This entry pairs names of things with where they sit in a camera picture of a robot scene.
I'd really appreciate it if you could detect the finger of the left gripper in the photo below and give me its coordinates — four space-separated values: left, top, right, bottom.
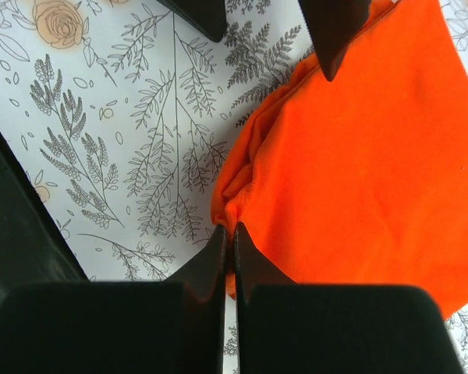
158 0 227 43
299 0 371 82

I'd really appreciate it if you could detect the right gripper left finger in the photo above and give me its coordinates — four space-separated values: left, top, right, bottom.
0 227 228 373

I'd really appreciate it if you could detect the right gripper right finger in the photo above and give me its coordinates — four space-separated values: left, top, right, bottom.
234 224 463 374

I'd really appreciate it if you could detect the orange t shirt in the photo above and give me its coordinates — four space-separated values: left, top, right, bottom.
211 1 468 317

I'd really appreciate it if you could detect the floral table mat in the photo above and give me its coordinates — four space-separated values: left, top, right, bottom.
0 0 468 374

